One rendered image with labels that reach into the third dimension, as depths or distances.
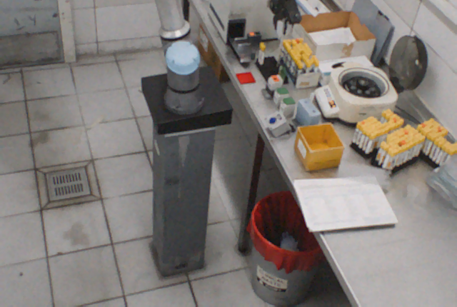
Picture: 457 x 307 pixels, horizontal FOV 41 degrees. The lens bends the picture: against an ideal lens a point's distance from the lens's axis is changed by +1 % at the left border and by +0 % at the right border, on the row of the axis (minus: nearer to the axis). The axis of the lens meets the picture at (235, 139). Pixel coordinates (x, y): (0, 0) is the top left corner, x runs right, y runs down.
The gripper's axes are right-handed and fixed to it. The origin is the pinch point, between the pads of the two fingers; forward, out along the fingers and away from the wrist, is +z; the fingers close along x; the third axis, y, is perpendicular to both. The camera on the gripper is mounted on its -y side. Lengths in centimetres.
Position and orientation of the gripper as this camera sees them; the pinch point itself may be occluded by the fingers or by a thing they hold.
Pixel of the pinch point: (282, 37)
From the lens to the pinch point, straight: 236.6
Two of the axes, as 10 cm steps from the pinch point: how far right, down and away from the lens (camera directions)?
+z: -0.9, 7.4, 6.6
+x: -9.3, 1.8, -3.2
